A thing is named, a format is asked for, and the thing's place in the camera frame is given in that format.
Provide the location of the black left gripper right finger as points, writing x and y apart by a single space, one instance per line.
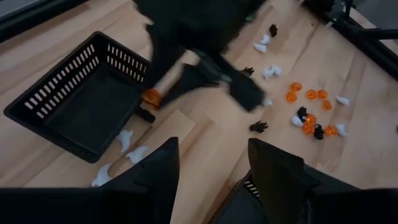
311 202

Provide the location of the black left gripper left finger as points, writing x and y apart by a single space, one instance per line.
140 202

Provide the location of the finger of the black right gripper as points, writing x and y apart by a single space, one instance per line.
155 56
245 93

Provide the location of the black plastic hand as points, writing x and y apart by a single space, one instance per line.
258 126
301 112
318 131
146 114
273 30
247 71

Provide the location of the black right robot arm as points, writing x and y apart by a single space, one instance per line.
202 9

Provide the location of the black slotted plastic basket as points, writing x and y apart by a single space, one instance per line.
87 118
236 208

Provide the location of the black metal table frame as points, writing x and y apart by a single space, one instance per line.
367 46

